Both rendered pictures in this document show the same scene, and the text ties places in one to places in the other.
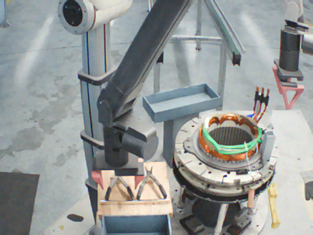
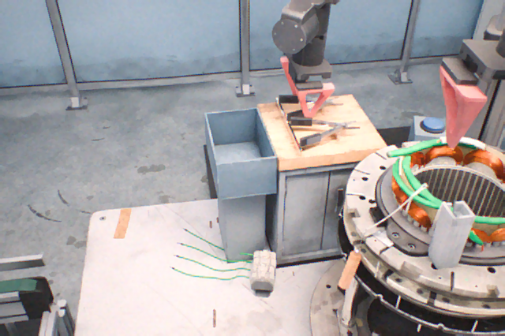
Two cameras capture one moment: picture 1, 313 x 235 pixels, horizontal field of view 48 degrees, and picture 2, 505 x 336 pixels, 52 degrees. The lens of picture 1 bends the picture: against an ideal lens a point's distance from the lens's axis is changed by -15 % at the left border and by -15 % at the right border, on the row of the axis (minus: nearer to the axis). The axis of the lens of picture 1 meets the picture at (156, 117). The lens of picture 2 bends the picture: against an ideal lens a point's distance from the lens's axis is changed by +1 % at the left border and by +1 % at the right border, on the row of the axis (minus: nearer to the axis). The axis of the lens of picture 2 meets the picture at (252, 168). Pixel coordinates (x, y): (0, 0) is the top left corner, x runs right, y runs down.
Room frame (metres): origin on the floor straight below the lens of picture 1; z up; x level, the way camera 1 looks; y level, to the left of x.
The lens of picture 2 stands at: (0.52, -0.74, 1.61)
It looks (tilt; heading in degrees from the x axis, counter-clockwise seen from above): 38 degrees down; 84
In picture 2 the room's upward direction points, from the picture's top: straight up
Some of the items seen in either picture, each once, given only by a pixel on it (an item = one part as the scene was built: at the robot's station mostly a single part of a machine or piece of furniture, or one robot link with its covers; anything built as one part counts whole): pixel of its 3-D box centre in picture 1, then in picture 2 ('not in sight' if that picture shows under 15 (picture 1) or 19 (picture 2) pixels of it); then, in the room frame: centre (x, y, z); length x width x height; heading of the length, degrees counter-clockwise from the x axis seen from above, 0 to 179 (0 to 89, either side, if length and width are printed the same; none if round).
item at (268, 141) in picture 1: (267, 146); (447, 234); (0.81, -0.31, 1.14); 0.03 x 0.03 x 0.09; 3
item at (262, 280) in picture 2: not in sight; (263, 270); (0.62, -0.06, 0.80); 0.10 x 0.05 x 0.04; 77
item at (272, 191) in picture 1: (274, 203); not in sight; (0.89, -0.44, 0.80); 0.22 x 0.04 x 0.03; 176
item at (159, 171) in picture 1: (133, 190); (318, 129); (0.74, 0.06, 1.05); 0.20 x 0.19 x 0.02; 5
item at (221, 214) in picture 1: (221, 217); (353, 287); (0.76, -0.20, 0.91); 0.02 x 0.02 x 0.21
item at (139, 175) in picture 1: (129, 175); (308, 92); (0.72, 0.07, 1.13); 0.07 x 0.07 x 0.09; 6
